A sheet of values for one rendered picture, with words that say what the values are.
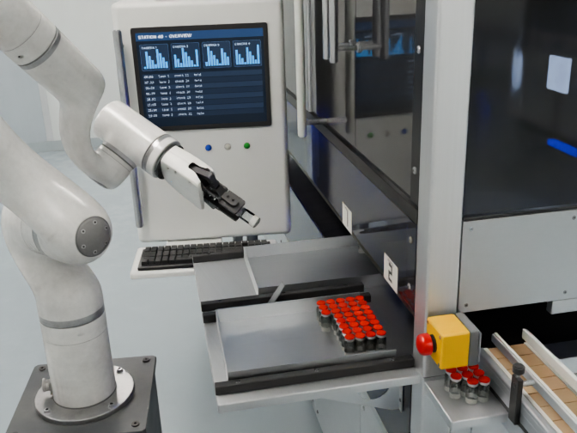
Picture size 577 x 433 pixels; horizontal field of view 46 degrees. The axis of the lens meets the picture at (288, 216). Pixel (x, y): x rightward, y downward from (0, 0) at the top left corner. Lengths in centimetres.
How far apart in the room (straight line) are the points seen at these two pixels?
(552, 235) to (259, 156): 108
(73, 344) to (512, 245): 83
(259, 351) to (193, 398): 144
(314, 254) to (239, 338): 47
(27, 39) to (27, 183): 23
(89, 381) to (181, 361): 178
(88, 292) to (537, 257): 84
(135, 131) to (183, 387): 180
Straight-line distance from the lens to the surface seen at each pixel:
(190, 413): 282
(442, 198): 124
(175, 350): 322
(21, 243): 132
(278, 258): 190
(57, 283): 132
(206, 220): 224
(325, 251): 193
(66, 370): 137
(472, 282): 134
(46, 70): 121
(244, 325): 158
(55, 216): 119
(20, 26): 117
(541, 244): 137
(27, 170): 118
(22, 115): 686
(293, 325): 157
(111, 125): 135
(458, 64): 119
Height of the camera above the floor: 166
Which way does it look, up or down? 21 degrees down
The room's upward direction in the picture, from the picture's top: 2 degrees counter-clockwise
